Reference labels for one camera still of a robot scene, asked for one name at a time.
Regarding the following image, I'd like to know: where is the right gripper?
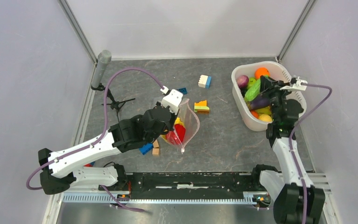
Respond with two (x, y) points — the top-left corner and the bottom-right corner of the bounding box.
(259, 76), (293, 123)

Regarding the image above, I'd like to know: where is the green toy cucumber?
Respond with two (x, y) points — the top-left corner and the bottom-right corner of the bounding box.
(244, 79), (261, 102)

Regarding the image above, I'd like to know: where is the yellow toy cabbage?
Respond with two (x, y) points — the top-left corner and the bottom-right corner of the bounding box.
(161, 118), (186, 141)

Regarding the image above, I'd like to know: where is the red toy bell pepper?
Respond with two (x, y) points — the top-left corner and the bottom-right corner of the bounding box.
(165, 124), (186, 145)

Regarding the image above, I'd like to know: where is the clear zip top bag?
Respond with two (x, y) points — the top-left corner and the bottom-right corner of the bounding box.
(160, 98), (200, 154)

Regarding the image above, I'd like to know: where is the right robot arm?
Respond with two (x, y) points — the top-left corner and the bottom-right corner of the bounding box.
(250, 76), (325, 224)

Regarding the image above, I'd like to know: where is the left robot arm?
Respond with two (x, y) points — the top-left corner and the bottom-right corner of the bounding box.
(38, 105), (179, 195)

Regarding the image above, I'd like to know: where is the purple toy eggplant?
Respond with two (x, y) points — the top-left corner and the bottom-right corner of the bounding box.
(247, 96), (270, 111)

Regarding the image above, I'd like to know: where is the orange toy fruit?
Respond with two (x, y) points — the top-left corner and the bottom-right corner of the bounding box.
(254, 67), (270, 80)

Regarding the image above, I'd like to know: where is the white plastic basket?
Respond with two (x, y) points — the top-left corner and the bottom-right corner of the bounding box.
(231, 61), (308, 133)

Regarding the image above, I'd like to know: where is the yellow toy fruit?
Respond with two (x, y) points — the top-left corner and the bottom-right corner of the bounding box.
(255, 106), (272, 115)

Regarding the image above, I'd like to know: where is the purple toy onion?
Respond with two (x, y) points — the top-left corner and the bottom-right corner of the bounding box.
(236, 75), (249, 89)

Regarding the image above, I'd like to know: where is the tan small block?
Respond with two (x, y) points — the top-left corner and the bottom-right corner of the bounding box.
(153, 140), (159, 148)

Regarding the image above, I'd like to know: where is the dark blue flat block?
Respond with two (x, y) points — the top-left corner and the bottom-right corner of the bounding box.
(177, 87), (187, 95)

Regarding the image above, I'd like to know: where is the orange small block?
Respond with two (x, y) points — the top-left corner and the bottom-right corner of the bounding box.
(152, 148), (160, 156)

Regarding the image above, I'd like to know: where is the blue green grey block stack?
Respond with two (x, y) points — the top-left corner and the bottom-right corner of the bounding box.
(139, 143), (153, 155)

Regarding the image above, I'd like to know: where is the orange green yellow block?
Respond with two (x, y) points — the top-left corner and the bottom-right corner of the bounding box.
(194, 100), (210, 114)

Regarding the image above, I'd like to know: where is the white and blue block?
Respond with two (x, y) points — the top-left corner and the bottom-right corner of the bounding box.
(198, 75), (212, 89)

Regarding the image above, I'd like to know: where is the grey microphone on tripod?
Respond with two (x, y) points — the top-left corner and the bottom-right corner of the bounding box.
(90, 49), (136, 117)

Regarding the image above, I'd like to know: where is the red and blue block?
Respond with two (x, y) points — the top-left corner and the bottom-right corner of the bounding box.
(84, 162), (95, 167)

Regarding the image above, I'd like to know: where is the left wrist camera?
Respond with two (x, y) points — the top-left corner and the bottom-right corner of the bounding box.
(160, 86), (184, 115)

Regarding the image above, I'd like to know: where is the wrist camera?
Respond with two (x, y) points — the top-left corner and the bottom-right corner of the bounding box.
(160, 86), (184, 115)
(280, 77), (308, 91)

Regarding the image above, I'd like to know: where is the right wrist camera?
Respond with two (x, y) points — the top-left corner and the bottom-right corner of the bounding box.
(280, 77), (308, 91)

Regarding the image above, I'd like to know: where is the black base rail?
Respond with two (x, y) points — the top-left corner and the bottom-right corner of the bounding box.
(107, 172), (266, 200)

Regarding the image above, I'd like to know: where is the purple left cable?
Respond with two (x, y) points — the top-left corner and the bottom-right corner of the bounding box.
(26, 67), (169, 190)

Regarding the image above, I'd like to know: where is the purple cable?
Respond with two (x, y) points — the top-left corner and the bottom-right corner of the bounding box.
(26, 67), (169, 190)
(289, 83), (333, 224)

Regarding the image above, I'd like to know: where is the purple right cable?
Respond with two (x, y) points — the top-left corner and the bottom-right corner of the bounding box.
(289, 83), (333, 224)

